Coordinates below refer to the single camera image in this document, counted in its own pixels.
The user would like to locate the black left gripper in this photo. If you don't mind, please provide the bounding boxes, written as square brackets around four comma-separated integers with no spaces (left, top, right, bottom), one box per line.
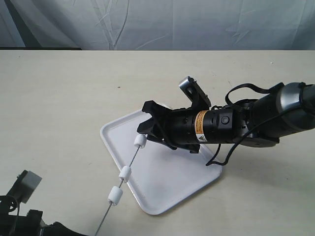
[0,195,81,236]

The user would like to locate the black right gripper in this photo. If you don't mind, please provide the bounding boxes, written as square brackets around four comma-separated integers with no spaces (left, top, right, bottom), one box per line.
[137,100,234,153]

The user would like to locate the white marshmallow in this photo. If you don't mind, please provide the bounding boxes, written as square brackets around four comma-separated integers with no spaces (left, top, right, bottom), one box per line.
[107,186,123,206]
[134,134,147,149]
[119,165,131,183]

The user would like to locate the thin metal skewer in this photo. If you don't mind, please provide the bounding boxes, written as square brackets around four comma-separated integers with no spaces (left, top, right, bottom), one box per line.
[94,148,140,236]

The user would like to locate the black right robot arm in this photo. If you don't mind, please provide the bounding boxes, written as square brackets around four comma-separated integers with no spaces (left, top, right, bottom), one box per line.
[137,82,315,153]

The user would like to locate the white rectangular plastic tray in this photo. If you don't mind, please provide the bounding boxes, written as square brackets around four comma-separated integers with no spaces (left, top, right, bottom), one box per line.
[100,110,222,215]

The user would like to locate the white wrinkled backdrop curtain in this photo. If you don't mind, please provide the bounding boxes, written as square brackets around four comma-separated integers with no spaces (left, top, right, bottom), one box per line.
[0,0,315,51]

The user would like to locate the dark ledge behind table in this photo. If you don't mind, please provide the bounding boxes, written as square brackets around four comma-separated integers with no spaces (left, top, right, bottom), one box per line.
[0,47,82,51]

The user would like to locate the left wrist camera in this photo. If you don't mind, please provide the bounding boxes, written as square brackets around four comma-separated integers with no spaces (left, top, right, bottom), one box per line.
[7,170,42,204]

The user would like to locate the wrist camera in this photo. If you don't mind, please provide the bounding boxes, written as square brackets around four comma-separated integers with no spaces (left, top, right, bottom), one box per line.
[179,76,211,111]
[7,170,42,204]

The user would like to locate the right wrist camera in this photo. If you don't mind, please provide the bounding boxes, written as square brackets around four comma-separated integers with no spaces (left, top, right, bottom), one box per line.
[179,76,211,111]

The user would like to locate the black cable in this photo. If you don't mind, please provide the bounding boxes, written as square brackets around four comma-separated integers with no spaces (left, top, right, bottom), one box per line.
[206,83,303,167]

